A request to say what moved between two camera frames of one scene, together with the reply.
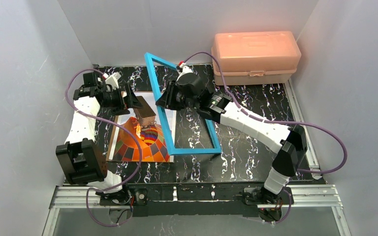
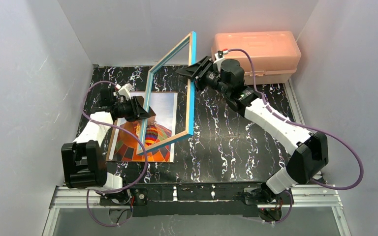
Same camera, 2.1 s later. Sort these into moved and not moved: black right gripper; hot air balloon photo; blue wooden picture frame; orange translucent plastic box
Moved: black right gripper; blue wooden picture frame
Not moved: orange translucent plastic box; hot air balloon photo
